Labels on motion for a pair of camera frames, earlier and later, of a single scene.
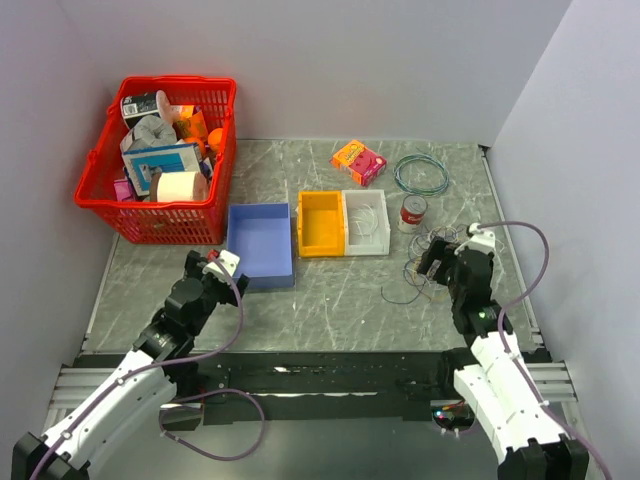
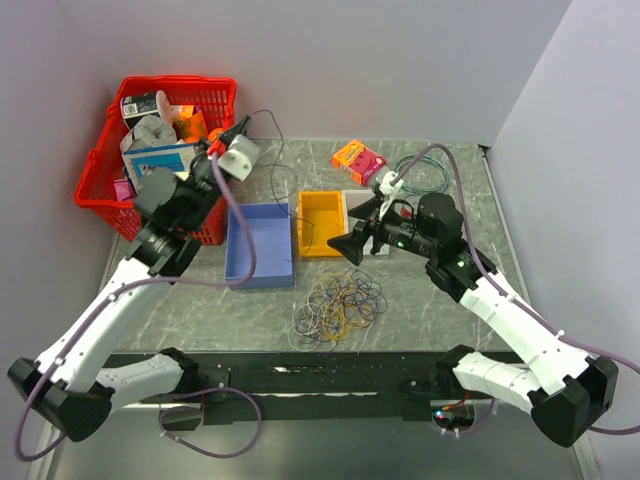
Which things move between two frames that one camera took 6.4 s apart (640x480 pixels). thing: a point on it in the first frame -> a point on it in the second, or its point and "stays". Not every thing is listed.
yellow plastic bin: x=320 y=223 stays
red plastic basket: x=161 y=222 stays
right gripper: x=442 y=251 -> x=351 y=245
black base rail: x=318 y=387 stays
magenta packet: x=122 y=189 stays
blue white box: x=141 y=164 stays
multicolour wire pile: x=419 y=285 -> x=334 y=305
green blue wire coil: x=417 y=191 stays
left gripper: x=194 y=266 -> x=236 y=129
